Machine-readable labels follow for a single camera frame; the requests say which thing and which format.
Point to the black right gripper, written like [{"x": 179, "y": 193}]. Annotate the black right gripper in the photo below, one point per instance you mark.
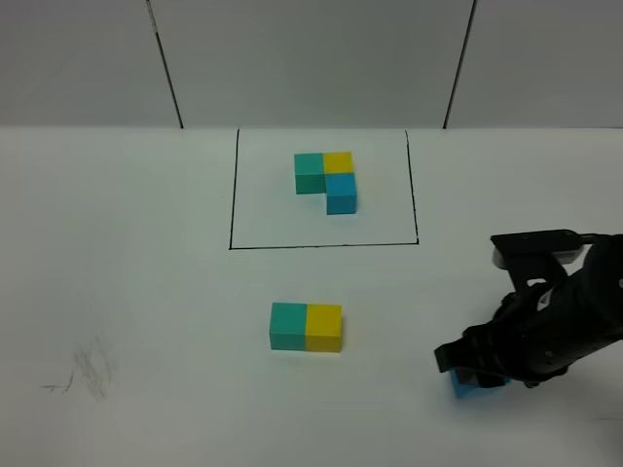
[{"x": 556, "y": 318}]

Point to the template blue cube block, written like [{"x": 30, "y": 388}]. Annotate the template blue cube block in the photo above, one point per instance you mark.
[{"x": 341, "y": 193}]

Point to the template yellow cube block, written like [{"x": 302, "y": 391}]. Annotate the template yellow cube block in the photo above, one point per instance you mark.
[{"x": 338, "y": 162}]

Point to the template green cube block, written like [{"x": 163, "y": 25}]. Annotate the template green cube block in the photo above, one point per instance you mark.
[{"x": 309, "y": 174}]

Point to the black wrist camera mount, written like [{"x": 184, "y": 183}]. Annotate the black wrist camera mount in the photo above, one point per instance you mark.
[{"x": 538, "y": 248}]

